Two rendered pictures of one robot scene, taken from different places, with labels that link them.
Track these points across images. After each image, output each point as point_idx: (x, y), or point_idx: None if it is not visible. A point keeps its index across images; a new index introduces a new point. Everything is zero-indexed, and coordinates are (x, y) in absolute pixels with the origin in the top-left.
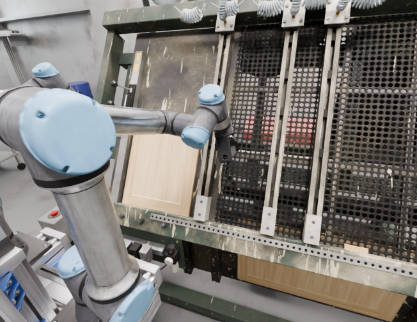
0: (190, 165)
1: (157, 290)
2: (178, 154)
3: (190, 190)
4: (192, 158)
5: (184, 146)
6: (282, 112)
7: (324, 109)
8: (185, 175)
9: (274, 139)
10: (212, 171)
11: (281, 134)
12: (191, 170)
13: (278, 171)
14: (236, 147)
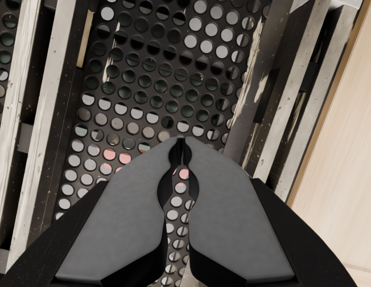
0: (338, 133)
1: None
2: (369, 173)
3: (359, 46)
4: (328, 155)
5: (343, 196)
6: (1, 257)
7: None
8: (363, 101)
9: (33, 173)
10: (277, 95)
11: (4, 187)
12: (340, 115)
13: (24, 50)
14: (70, 230)
